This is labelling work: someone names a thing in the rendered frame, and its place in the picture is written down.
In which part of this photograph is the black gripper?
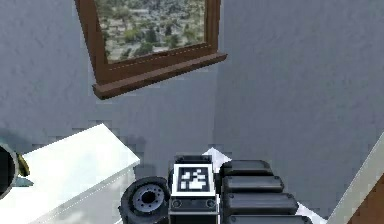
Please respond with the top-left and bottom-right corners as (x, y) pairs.
(118, 176), (172, 224)

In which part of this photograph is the olive yellow small object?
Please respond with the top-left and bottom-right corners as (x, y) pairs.
(17, 153), (31, 178)

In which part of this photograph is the brown framed window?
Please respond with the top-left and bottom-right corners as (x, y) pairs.
(74, 0), (229, 101)

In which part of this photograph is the grey round pot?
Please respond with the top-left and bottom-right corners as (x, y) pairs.
(0, 142), (20, 201)

